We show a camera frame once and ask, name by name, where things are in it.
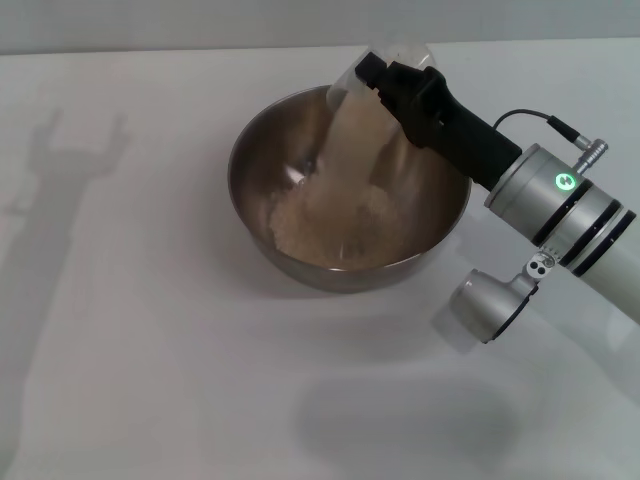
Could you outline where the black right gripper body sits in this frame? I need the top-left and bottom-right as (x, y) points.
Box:
(378, 61), (524, 194)

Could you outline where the clear plastic measuring cup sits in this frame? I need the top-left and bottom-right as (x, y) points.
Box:
(323, 42), (442, 187)

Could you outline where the stainless steel mixing bowl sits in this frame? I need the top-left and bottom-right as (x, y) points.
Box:
(227, 83), (473, 294)

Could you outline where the white rice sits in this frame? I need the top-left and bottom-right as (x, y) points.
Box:
(269, 92), (407, 270)

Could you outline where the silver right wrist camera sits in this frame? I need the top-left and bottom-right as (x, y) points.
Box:
(446, 252), (557, 346)

